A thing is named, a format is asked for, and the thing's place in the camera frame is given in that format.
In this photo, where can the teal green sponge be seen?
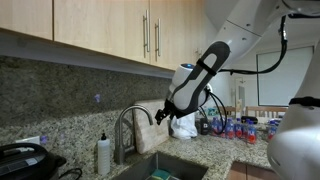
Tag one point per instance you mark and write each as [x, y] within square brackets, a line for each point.
[160, 175]

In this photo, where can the white wall board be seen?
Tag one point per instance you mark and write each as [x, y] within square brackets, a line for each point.
[286, 83]

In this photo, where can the dark jar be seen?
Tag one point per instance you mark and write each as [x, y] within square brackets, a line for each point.
[204, 127]

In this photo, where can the stainless steel arched faucet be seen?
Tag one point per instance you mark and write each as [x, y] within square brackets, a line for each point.
[119, 150]

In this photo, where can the black flat object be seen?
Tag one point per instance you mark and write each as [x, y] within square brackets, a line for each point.
[250, 119]

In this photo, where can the white plastic bag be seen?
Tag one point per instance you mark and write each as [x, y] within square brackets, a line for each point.
[183, 128]

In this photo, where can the white soap dispenser bottle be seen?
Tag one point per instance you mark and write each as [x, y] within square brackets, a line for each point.
[103, 156]

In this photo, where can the stainless steel sink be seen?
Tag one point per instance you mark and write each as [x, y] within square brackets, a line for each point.
[180, 166]

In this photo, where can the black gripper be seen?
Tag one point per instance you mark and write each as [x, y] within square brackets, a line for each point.
[169, 110]

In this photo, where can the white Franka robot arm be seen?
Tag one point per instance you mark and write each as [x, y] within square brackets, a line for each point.
[246, 26]

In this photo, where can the wooden chair backrest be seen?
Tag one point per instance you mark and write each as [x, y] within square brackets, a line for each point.
[230, 110]
[266, 111]

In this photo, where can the light wood cabinet door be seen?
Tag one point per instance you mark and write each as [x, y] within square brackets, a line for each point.
[23, 16]
[180, 30]
[100, 23]

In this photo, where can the white wall outlet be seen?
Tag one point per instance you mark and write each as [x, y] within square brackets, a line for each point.
[28, 140]

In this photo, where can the black silver pressure cooker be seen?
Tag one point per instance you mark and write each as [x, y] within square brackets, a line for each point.
[23, 163]

